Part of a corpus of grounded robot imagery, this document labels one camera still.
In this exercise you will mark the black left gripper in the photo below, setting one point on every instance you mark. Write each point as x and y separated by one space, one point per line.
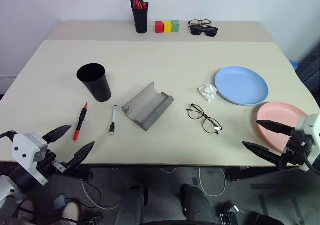
50 163

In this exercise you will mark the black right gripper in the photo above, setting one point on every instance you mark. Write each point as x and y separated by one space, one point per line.
296 148

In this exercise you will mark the pink plate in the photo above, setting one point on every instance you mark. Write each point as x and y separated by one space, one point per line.
280 115

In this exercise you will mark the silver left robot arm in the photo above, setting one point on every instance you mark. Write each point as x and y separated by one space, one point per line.
7 187

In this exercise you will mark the red and black pen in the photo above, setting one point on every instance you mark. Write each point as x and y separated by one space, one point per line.
144 5
80 121
136 2

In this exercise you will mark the white marker with black cap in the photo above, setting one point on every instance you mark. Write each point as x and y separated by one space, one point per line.
113 117

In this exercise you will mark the blue plate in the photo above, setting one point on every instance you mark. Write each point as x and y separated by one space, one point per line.
241 85

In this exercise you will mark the empty black cup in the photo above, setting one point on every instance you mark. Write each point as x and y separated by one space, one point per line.
98 87

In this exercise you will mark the white shoe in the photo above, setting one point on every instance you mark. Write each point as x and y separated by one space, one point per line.
71 211

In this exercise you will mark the tortoiseshell round glasses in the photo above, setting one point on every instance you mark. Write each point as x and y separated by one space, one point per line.
203 115

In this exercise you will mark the crumpled white tissue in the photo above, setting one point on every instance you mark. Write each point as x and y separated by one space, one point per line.
208 91

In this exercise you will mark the blue round object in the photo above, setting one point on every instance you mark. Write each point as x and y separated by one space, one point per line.
294 64

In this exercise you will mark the black ribbed radiator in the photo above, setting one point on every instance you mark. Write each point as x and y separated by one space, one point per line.
310 65

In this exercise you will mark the grey open glasses case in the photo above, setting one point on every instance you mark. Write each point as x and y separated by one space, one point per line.
147 107

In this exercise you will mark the dark rounded shape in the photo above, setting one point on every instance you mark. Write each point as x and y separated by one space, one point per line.
197 205

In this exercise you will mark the brown framed clear glasses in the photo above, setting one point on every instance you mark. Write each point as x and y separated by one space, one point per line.
208 24

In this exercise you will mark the black sunglasses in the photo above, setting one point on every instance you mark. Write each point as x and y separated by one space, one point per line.
197 30

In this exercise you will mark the black pen holder cup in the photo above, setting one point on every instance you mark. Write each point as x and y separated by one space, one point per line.
141 21

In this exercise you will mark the green cube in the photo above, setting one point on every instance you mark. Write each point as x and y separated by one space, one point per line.
176 26

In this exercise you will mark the red cube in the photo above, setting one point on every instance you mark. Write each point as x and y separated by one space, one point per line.
159 27

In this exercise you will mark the yellow cube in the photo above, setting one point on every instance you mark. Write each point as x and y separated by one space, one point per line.
167 27

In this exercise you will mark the black table frame bar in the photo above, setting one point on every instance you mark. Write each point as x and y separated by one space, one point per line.
250 175

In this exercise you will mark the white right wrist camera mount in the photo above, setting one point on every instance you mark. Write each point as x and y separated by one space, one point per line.
310 122

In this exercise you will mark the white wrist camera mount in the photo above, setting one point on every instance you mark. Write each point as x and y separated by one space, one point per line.
23 147
310 122

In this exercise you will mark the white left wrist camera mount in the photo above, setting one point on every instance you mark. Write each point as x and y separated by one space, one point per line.
23 147

